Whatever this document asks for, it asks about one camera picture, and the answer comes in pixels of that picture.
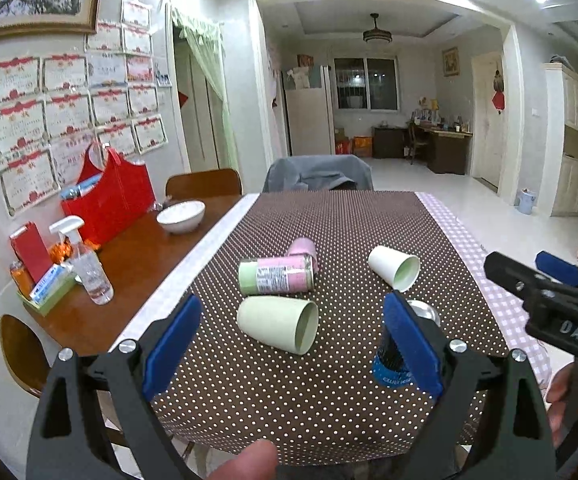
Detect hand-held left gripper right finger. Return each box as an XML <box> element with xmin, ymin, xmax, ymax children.
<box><xmin>383</xmin><ymin>291</ymin><xmax>557</xmax><ymax>480</ymax></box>

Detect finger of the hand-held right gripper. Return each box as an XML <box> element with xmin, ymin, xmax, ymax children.
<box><xmin>485</xmin><ymin>251</ymin><xmax>570</xmax><ymax>302</ymax></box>
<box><xmin>535</xmin><ymin>251</ymin><xmax>578</xmax><ymax>295</ymax></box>

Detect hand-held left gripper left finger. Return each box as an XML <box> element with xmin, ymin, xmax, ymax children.
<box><xmin>26</xmin><ymin>294</ymin><xmax>205</xmax><ymax>480</ymax></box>

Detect light green cup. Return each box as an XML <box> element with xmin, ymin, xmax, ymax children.
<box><xmin>236</xmin><ymin>296</ymin><xmax>319</xmax><ymax>356</ymax></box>

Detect white cup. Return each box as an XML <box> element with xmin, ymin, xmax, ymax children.
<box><xmin>368</xmin><ymin>245</ymin><xmax>421</xmax><ymax>292</ymax></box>

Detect pink cup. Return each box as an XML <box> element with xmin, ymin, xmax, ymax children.
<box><xmin>288</xmin><ymin>238</ymin><xmax>318</xmax><ymax>273</ymax></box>

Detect person's left hand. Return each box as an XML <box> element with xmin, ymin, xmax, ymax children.
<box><xmin>203</xmin><ymin>439</ymin><xmax>278</xmax><ymax>480</ymax></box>

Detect blue and black can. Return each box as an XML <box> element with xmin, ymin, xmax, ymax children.
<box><xmin>372</xmin><ymin>300</ymin><xmax>442</xmax><ymax>390</ymax></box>

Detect pink checked cloth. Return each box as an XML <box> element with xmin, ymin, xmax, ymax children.
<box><xmin>414</xmin><ymin>191</ymin><xmax>554</xmax><ymax>396</ymax></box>

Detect light blue bucket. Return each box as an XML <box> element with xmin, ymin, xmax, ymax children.
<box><xmin>517</xmin><ymin>188</ymin><xmax>538</xmax><ymax>216</ymax></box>

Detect clear spray bottle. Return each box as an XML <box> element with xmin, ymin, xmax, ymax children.
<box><xmin>49</xmin><ymin>215</ymin><xmax>114</xmax><ymax>306</ymax></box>

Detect pink and green can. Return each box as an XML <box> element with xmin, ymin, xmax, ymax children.
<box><xmin>238</xmin><ymin>255</ymin><xmax>316</xmax><ymax>295</ymax></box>

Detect white bowl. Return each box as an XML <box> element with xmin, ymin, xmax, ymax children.
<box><xmin>156</xmin><ymin>200</ymin><xmax>206</xmax><ymax>234</ymax></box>

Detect green tray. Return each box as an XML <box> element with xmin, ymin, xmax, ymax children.
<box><xmin>16</xmin><ymin>266</ymin><xmax>77</xmax><ymax>317</ymax></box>

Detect blue and white packet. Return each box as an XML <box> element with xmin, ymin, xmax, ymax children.
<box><xmin>29</xmin><ymin>265</ymin><xmax>75</xmax><ymax>306</ymax></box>

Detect dark wooden desk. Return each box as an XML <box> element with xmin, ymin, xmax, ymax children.
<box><xmin>373</xmin><ymin>125</ymin><xmax>474</xmax><ymax>176</ymax></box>

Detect white door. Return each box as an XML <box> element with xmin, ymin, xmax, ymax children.
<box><xmin>471</xmin><ymin>52</ymin><xmax>505</xmax><ymax>189</ymax></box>

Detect cream cabinet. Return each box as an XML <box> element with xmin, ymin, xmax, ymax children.
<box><xmin>544</xmin><ymin>62</ymin><xmax>578</xmax><ymax>219</ymax></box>

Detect orange snack packet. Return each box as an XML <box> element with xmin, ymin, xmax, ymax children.
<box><xmin>49</xmin><ymin>240</ymin><xmax>101</xmax><ymax>267</ymax></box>

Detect brown polka dot tablecloth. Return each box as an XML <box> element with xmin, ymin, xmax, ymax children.
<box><xmin>109</xmin><ymin>191</ymin><xmax>512</xmax><ymax>466</ymax></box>

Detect wooden chair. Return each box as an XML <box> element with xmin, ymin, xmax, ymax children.
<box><xmin>0</xmin><ymin>314</ymin><xmax>53</xmax><ymax>400</ymax></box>
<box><xmin>165</xmin><ymin>168</ymin><xmax>243</xmax><ymax>200</ymax></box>

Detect red bag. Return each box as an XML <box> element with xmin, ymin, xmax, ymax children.
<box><xmin>60</xmin><ymin>141</ymin><xmax>156</xmax><ymax>247</ymax></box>

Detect dark desk chair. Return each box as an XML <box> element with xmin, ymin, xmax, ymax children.
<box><xmin>406</xmin><ymin>122</ymin><xmax>430</xmax><ymax>165</ymax></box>

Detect orange bottle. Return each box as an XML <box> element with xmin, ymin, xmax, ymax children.
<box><xmin>10</xmin><ymin>260</ymin><xmax>33</xmax><ymax>295</ymax></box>

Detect red box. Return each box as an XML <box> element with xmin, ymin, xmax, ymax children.
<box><xmin>10</xmin><ymin>221</ymin><xmax>53</xmax><ymax>286</ymax></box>

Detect blue tube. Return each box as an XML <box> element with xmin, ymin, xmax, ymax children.
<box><xmin>60</xmin><ymin>182</ymin><xmax>103</xmax><ymax>200</ymax></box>

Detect red door ornament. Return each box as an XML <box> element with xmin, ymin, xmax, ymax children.
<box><xmin>491</xmin><ymin>71</ymin><xmax>506</xmax><ymax>110</ymax></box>

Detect red cardboard boxes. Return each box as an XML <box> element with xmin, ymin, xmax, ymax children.
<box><xmin>335</xmin><ymin>135</ymin><xmax>374</xmax><ymax>157</ymax></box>

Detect chair with grey jacket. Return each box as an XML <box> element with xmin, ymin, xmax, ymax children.
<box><xmin>262</xmin><ymin>155</ymin><xmax>375</xmax><ymax>194</ymax></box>

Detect window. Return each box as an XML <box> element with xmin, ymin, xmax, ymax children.
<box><xmin>334</xmin><ymin>57</ymin><xmax>399</xmax><ymax>111</ymax></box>

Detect white refrigerator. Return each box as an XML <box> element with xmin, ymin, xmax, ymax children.
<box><xmin>282</xmin><ymin>66</ymin><xmax>336</xmax><ymax>157</ymax></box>

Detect green door curtain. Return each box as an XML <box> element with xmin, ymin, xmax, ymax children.
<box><xmin>169</xmin><ymin>4</ymin><xmax>241</xmax><ymax>172</ymax></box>

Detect ceiling lamp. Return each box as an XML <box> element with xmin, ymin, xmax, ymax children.
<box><xmin>362</xmin><ymin>13</ymin><xmax>394</xmax><ymax>45</ymax></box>

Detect wall of framed certificates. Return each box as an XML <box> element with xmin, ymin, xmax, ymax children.
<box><xmin>0</xmin><ymin>0</ymin><xmax>171</xmax><ymax>218</ymax></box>

